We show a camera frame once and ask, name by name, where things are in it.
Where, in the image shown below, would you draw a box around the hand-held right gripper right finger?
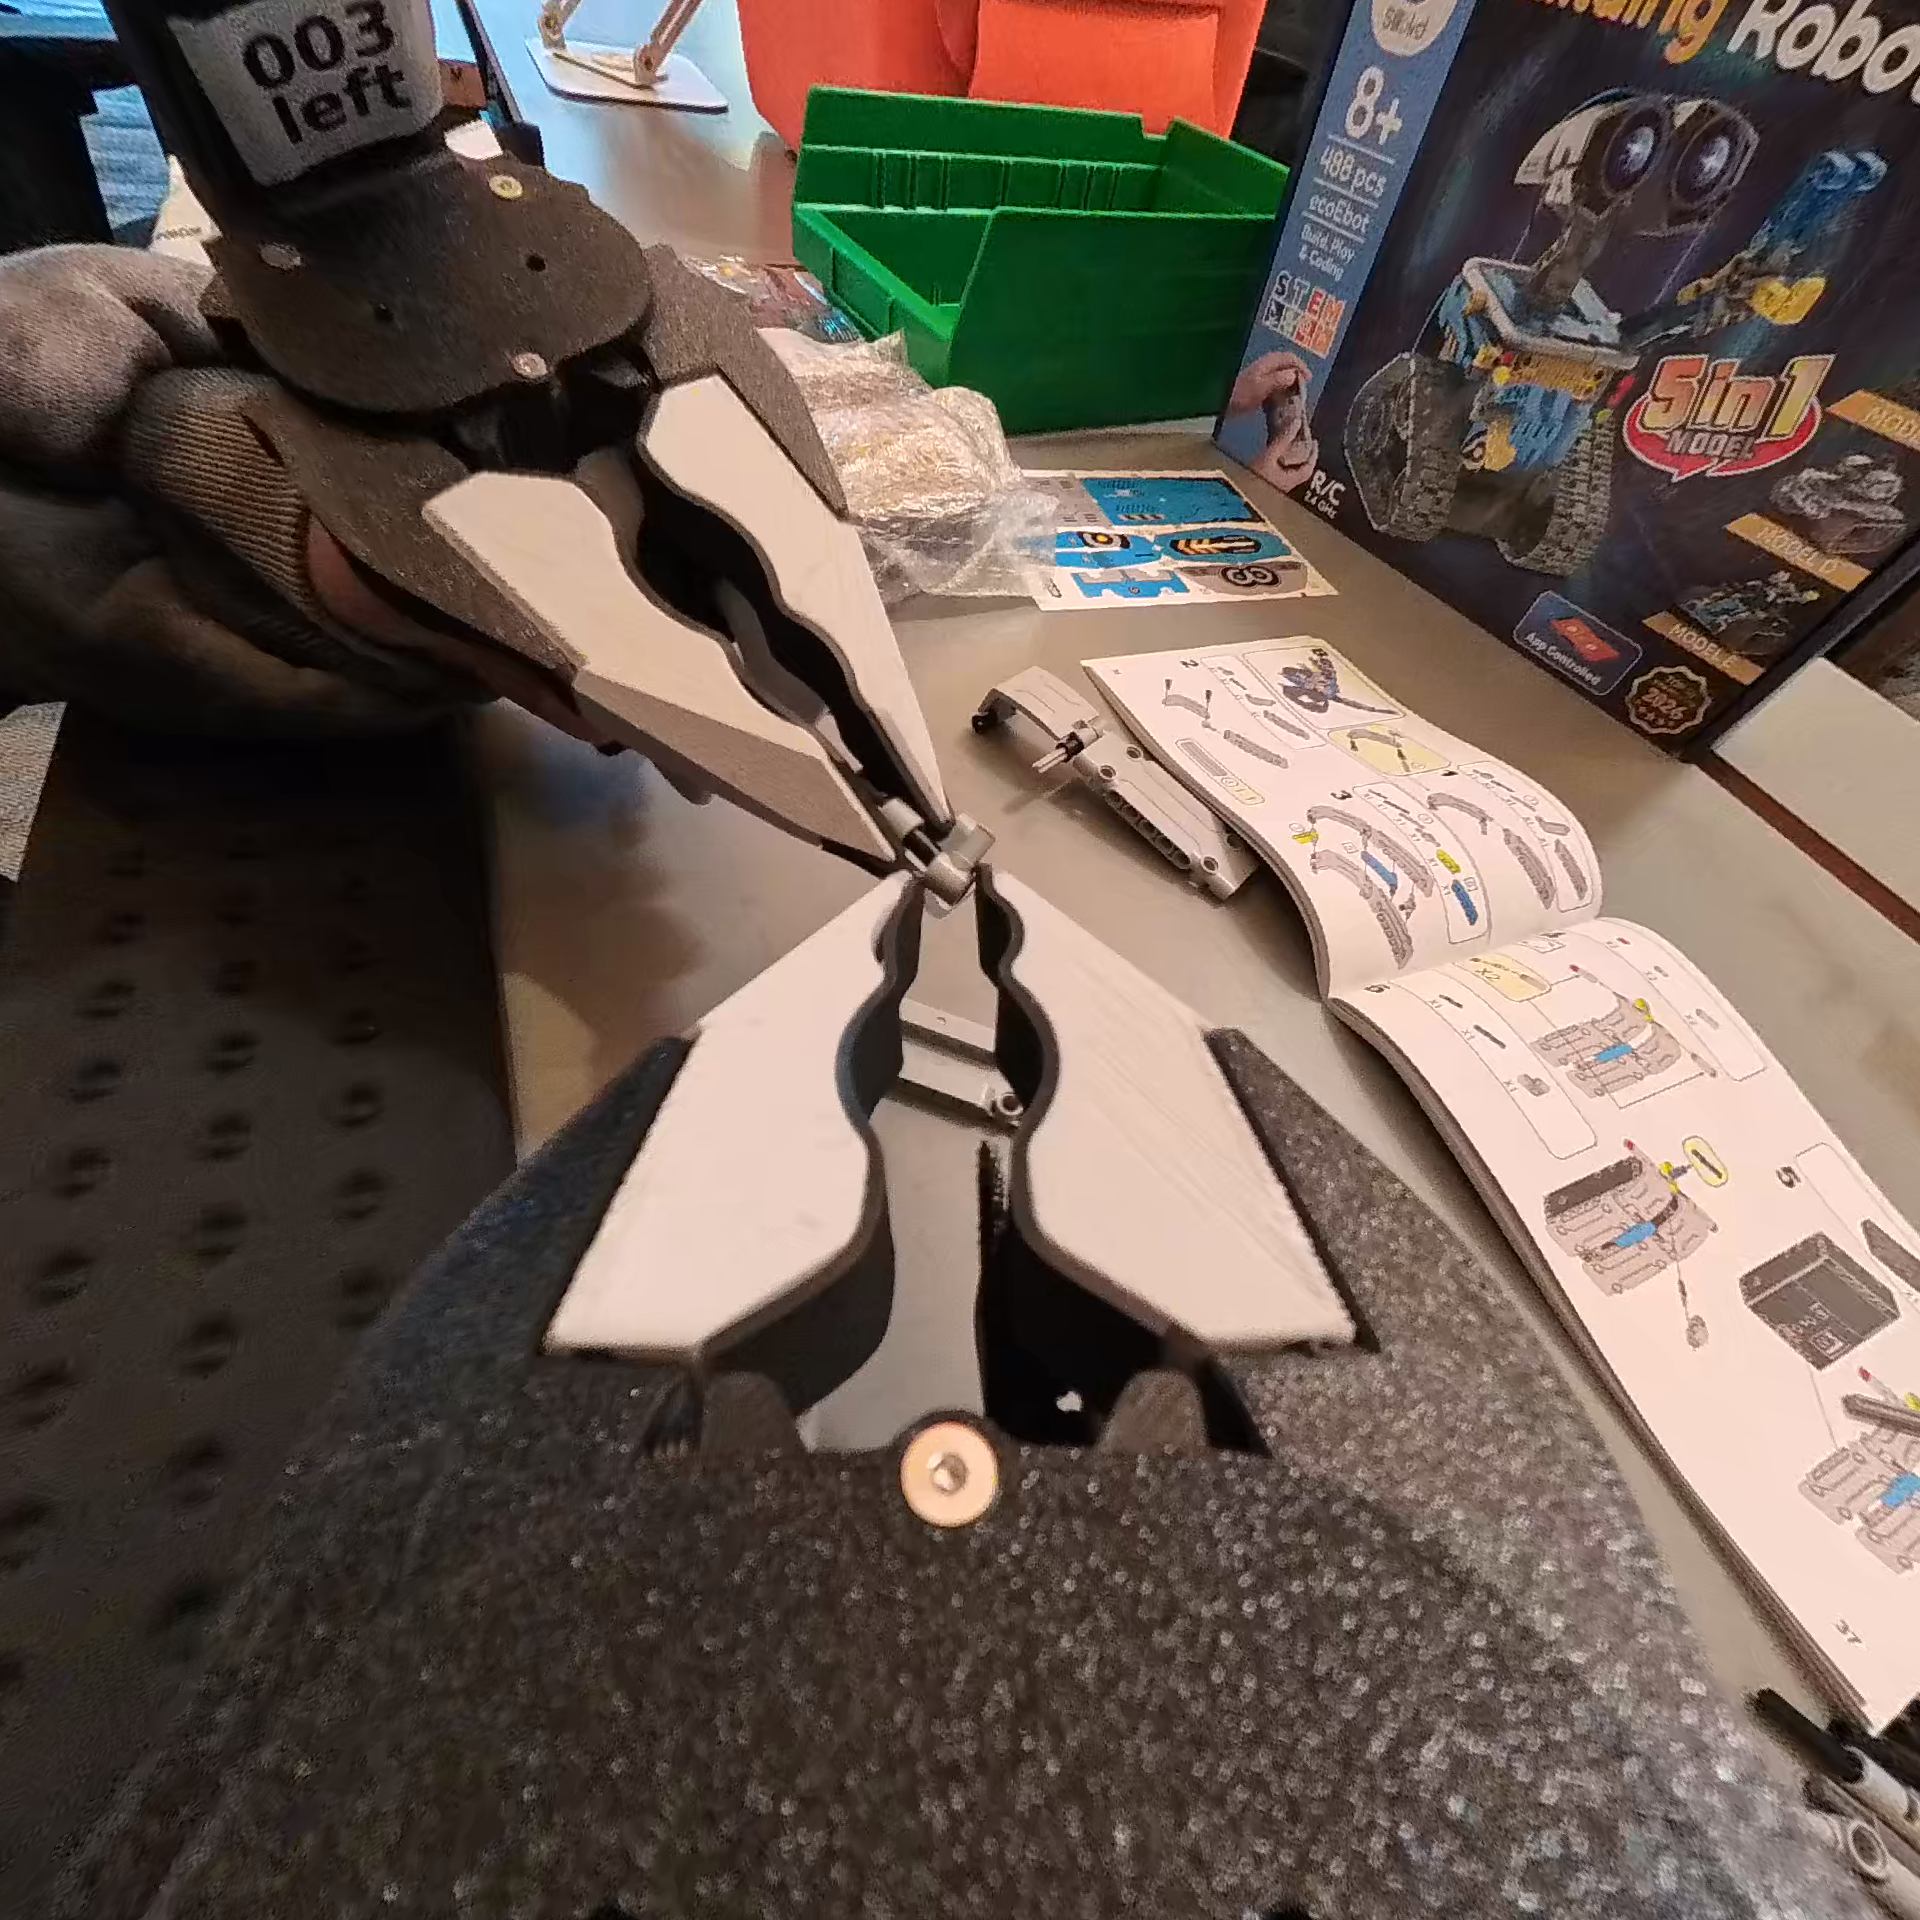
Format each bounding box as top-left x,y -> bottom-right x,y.
972,870 -> 1359,1421

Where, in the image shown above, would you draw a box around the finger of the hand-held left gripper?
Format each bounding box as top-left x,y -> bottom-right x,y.
423,471 -> 902,864
636,374 -> 955,834

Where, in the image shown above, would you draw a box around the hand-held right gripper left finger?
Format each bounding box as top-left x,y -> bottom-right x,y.
543,874 -> 919,1421

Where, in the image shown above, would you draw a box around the grey panel with holes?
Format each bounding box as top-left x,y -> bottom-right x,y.
1067,732 -> 1263,904

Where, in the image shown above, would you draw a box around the grey desk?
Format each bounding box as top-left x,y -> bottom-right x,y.
449,88 -> 1920,1804

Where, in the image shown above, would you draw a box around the person's left hand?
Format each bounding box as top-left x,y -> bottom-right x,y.
302,518 -> 616,752

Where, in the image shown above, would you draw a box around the crumpled clear plastic wrap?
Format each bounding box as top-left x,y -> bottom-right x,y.
673,254 -> 1059,610

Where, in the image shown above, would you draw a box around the green plastic bins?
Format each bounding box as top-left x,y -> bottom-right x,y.
789,85 -> 1290,438

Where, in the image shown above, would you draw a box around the blue sticker sheet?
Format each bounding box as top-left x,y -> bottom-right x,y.
1016,470 -> 1340,615

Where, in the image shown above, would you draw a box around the white instruction booklet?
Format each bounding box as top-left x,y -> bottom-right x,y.
1079,638 -> 1920,1735

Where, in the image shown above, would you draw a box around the orange plastic case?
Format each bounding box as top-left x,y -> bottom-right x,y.
735,0 -> 1267,151

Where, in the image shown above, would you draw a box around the dark blue toy kit box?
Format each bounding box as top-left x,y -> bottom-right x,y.
1210,0 -> 1920,761

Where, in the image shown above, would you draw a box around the pile of small colourful pieces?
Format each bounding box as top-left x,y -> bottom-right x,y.
1746,1685 -> 1920,1900

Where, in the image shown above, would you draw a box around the grey open frame piece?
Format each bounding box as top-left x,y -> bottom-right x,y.
893,1002 -> 1032,1122

